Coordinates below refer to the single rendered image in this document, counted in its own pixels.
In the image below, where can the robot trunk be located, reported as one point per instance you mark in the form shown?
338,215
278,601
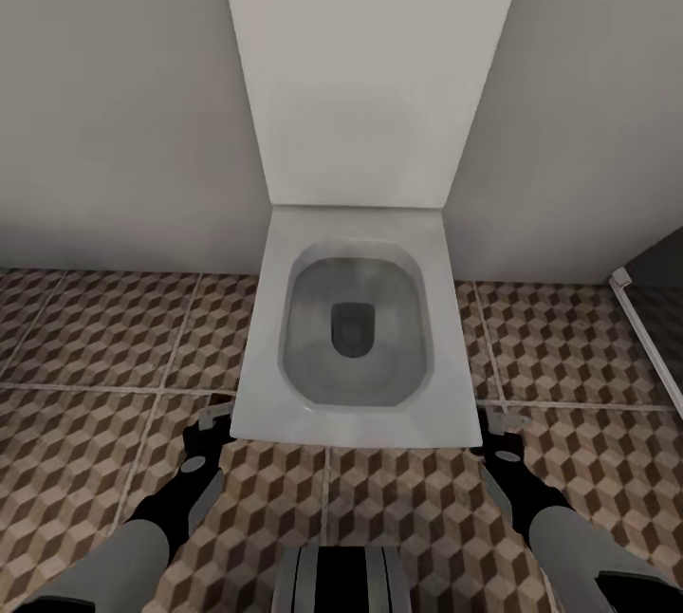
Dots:
368,579

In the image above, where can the shower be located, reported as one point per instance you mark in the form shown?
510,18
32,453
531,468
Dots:
648,344

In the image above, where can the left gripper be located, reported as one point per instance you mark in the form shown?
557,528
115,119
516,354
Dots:
220,433

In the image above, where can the toilet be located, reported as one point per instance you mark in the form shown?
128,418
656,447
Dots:
362,109

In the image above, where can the door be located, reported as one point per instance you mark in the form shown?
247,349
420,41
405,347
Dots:
653,283

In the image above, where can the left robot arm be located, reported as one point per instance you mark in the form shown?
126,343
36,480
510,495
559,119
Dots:
121,573

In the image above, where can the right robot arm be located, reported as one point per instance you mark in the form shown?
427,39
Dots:
589,572

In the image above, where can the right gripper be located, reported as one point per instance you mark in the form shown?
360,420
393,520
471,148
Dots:
514,441

